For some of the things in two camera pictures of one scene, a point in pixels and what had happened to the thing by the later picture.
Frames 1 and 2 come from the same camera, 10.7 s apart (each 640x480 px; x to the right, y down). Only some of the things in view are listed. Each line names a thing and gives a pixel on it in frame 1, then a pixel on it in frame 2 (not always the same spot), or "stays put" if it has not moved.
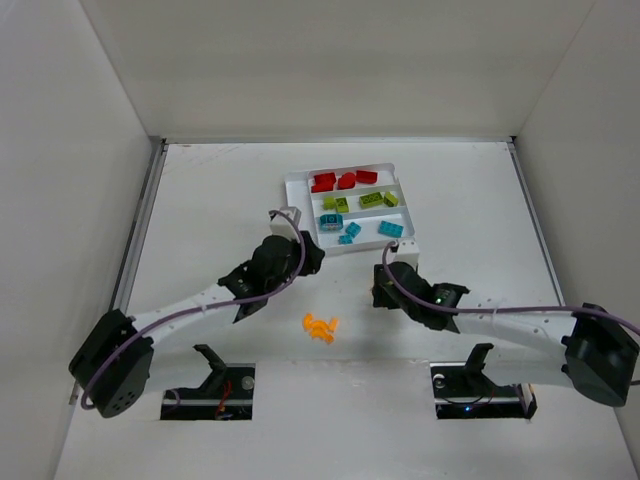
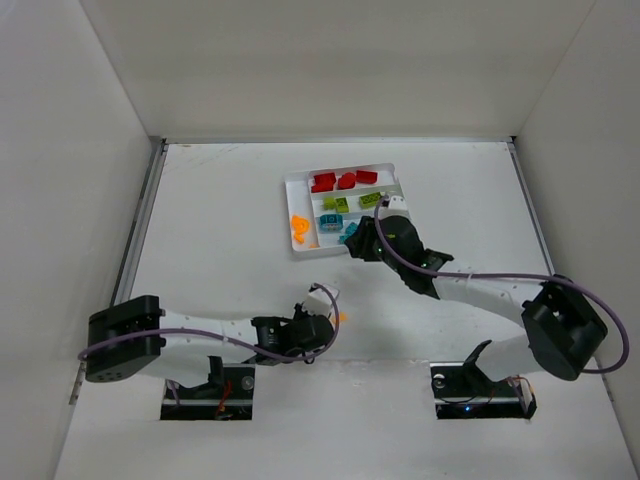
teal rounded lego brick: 331,222 stays put
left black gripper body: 310,253 -> 314,332
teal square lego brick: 353,229 stays put
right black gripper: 382,288 -> 364,240
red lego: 368,177 stays put
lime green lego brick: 342,205 stays put
